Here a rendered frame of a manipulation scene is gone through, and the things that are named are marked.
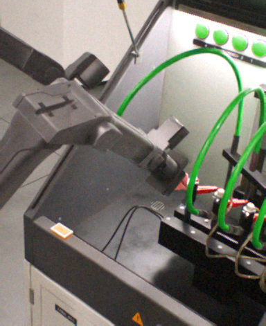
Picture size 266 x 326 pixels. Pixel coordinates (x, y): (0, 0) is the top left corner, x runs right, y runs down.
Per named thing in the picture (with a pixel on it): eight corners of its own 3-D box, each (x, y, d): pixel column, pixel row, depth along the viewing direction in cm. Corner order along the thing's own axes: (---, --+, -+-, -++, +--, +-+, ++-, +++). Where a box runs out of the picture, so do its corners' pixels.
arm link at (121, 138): (36, 99, 77) (85, 151, 74) (63, 70, 76) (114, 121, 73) (120, 144, 118) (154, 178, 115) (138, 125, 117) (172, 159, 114)
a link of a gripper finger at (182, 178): (200, 186, 131) (183, 169, 125) (182, 209, 131) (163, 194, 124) (182, 173, 136) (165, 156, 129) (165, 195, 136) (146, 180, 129)
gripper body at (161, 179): (192, 163, 126) (178, 148, 120) (165, 197, 125) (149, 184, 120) (174, 151, 130) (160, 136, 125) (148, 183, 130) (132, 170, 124)
